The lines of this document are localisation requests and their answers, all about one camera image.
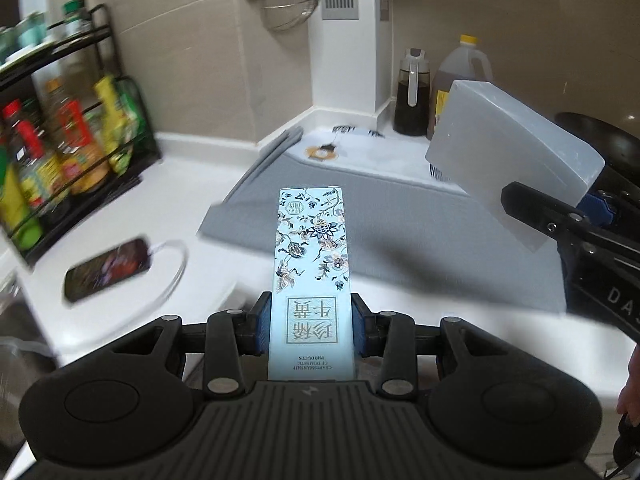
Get grey counter mat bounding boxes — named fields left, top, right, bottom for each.
left=197, top=125, right=568, bottom=313

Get dark sauce dispenser bottle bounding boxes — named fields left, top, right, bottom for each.
left=393, top=49, right=432, bottom=137

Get white charging cable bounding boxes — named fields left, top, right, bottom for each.
left=145, top=240, right=189, bottom=322

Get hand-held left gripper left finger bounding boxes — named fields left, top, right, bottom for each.
left=112, top=292, right=274, bottom=399

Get yellow-capped cooking wine jug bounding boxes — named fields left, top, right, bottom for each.
left=427, top=35, right=493, bottom=141

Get yellow-green plastic bottle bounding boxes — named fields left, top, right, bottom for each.
left=0, top=145, right=43, bottom=248

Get dark smartphone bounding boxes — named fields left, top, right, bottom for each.
left=64, top=239, right=153, bottom=303

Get green-lidded spice jar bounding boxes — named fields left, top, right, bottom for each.
left=62, top=0, right=93, bottom=36

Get black wok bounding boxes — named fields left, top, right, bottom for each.
left=555, top=111, right=640, bottom=173

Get teal ceramic cup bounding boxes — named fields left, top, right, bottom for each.
left=0, top=25, right=21, bottom=61
left=17, top=12, right=48, bottom=48

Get pale blue floral box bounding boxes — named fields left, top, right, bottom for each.
left=267, top=186, right=358, bottom=381

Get person's right hand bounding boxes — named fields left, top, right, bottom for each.
left=617, top=355, right=640, bottom=416

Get round orange wrapper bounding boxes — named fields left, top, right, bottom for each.
left=305, top=142, right=343, bottom=161

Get red-capped sauce bottle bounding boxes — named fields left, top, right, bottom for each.
left=2, top=100, right=68, bottom=211

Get black and white striped wrapper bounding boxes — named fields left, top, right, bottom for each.
left=332, top=124, right=386, bottom=137

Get yellow-green seasoning packets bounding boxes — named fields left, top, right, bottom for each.
left=95, top=75, right=151, bottom=176

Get black wire spice rack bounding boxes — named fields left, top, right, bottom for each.
left=0, top=4, right=162, bottom=267

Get translucent plastic box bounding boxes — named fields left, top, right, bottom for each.
left=425, top=79, right=606, bottom=253

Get black cable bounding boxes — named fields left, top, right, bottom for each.
left=597, top=410, right=640, bottom=480

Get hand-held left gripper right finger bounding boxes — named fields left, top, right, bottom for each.
left=350, top=292, right=507, bottom=399

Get stainless steel sink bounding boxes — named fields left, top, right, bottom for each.
left=0, top=260, right=58, bottom=461

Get orange-label oil bottle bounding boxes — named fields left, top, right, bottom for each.
left=45, top=80, right=108, bottom=196

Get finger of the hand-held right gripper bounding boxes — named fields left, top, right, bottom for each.
left=500, top=181, right=640, bottom=267
left=597, top=180, right=640, bottom=212

